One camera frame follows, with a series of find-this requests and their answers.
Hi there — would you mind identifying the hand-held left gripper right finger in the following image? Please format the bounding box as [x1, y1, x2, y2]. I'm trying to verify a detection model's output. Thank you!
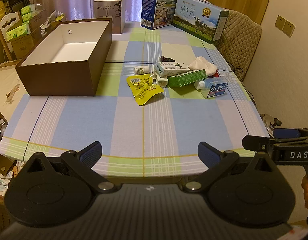
[180, 141, 273, 193]

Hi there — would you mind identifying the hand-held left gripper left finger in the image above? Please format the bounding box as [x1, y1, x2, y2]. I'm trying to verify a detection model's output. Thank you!
[25, 141, 119, 193]

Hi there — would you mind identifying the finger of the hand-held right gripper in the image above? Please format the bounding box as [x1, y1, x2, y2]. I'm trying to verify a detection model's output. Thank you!
[242, 135, 272, 153]
[273, 128, 301, 139]

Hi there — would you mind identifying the green medicine box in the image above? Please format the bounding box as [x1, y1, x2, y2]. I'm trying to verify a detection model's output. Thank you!
[167, 69, 207, 88]

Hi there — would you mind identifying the yellow snack pouch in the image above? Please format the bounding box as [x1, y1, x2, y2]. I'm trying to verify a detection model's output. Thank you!
[126, 74, 164, 106]

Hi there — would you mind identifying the brown cardboard box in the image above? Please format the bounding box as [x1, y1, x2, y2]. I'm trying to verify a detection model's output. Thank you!
[14, 19, 112, 97]

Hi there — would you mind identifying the white hair clip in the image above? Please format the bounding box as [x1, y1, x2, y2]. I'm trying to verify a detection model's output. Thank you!
[152, 71, 169, 88]

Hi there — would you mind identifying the white cloth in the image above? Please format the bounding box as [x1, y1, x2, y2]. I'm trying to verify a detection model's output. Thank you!
[188, 56, 217, 77]

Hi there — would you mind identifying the white ointment box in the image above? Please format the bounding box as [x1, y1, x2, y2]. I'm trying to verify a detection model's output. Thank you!
[154, 61, 191, 77]

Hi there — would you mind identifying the small white pill bottle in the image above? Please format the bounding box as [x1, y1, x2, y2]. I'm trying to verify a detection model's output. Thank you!
[133, 65, 150, 75]

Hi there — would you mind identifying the brown cardboard carton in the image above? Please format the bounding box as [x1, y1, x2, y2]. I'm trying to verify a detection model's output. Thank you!
[9, 11, 53, 59]

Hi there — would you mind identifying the wide milk carton with cow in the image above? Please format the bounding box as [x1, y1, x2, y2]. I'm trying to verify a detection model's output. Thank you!
[172, 0, 229, 43]

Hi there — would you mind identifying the white plastic bundle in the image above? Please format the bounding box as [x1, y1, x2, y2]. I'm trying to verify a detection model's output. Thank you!
[39, 10, 57, 37]

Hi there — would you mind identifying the white humidifier box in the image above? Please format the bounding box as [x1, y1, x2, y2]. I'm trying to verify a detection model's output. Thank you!
[94, 0, 126, 34]

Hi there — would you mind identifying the stack of green tissue packs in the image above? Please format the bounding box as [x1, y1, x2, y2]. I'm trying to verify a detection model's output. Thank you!
[5, 4, 35, 42]

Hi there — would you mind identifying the white carved board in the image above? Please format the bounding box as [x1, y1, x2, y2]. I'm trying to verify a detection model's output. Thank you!
[0, 12, 22, 61]

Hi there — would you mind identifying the tall blue milk carton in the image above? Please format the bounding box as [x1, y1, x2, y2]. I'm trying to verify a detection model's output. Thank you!
[141, 0, 183, 30]

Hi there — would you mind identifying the black cable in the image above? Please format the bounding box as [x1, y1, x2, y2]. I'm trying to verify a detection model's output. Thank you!
[229, 62, 257, 109]

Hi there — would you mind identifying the beige wall socket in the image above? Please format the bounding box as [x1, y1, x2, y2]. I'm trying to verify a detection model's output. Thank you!
[283, 20, 295, 37]
[275, 15, 286, 30]

